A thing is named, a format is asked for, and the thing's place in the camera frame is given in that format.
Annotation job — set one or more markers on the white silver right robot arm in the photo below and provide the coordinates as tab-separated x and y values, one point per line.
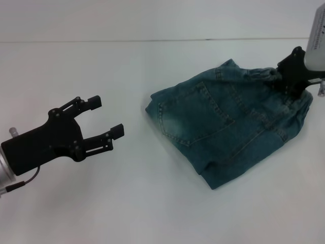
317	33

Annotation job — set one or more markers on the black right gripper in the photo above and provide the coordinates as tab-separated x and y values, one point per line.
294	68

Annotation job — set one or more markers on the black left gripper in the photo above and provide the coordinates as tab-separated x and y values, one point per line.
50	142

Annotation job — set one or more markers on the blue denim shorts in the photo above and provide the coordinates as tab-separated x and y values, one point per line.
215	127

